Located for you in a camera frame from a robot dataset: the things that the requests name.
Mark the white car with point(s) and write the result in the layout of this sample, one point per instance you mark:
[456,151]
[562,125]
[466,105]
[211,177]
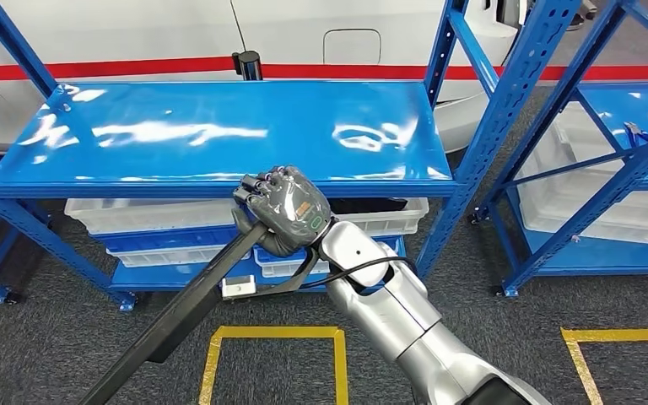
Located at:
[134,33]

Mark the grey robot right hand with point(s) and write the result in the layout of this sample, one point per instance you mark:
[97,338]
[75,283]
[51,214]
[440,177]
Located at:
[293,215]

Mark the black stanchion post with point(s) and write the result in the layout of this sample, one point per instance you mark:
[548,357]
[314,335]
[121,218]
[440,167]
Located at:
[247,67]

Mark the red barrier belt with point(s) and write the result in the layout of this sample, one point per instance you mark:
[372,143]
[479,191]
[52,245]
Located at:
[357,71]
[134,68]

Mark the yellow floor tape square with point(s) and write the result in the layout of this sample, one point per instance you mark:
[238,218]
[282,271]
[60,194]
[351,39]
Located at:
[626,334]
[273,332]

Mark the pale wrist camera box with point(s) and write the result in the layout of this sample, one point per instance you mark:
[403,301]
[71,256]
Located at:
[239,286]

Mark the small silver bolt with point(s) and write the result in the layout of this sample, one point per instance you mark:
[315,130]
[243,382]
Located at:
[66,106]

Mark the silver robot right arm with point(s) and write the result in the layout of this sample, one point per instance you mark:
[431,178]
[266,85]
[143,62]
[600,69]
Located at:
[391,313]

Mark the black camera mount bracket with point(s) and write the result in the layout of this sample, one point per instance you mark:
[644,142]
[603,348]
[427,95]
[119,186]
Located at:
[293,282]

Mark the black plastic plate frame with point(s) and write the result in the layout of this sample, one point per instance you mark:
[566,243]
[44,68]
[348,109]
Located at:
[178,324]

